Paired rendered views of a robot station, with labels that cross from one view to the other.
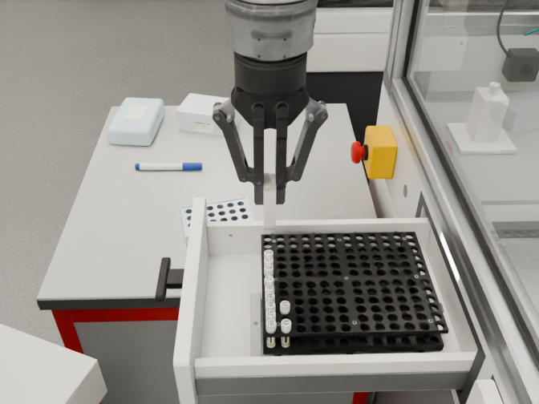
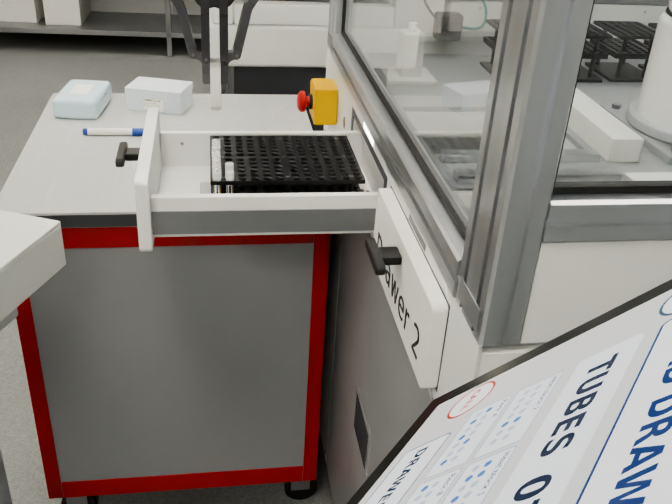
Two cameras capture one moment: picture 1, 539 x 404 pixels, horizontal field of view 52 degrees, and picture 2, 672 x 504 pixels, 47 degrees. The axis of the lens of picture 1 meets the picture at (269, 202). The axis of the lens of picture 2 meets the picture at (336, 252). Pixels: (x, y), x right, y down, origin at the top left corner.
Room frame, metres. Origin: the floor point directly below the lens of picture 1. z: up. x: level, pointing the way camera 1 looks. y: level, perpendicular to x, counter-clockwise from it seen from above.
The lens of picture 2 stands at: (-0.58, -0.03, 1.36)
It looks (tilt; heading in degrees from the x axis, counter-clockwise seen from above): 30 degrees down; 351
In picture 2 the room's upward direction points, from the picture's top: 4 degrees clockwise
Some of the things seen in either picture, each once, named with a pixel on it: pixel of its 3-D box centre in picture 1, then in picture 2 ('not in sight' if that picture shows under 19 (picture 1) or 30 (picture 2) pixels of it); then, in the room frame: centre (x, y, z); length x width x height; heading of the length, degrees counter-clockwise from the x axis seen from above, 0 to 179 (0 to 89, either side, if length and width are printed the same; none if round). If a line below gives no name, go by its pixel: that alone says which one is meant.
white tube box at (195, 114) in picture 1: (209, 115); (159, 95); (1.12, 0.14, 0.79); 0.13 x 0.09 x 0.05; 75
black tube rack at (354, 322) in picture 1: (344, 294); (283, 175); (0.50, -0.10, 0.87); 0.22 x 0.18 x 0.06; 92
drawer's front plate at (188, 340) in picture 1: (195, 294); (150, 173); (0.50, 0.10, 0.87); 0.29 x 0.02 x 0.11; 2
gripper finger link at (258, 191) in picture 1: (251, 185); (199, 65); (0.54, 0.02, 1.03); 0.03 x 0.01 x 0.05; 92
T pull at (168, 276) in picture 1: (172, 278); (130, 154); (0.50, 0.13, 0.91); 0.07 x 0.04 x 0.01; 2
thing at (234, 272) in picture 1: (350, 296); (288, 178); (0.50, -0.11, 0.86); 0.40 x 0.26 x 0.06; 92
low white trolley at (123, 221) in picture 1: (232, 302); (183, 298); (0.91, 0.09, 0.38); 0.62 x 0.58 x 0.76; 2
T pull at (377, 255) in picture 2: not in sight; (385, 255); (0.19, -0.20, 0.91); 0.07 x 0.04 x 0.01; 2
